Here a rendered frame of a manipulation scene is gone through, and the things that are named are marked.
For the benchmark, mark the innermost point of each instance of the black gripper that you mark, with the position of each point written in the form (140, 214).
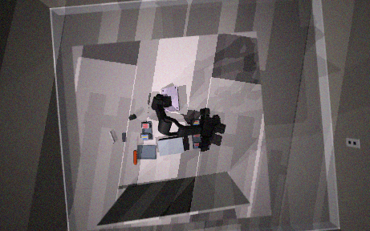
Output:
(203, 113)

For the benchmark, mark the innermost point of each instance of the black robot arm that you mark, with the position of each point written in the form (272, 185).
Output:
(206, 127)

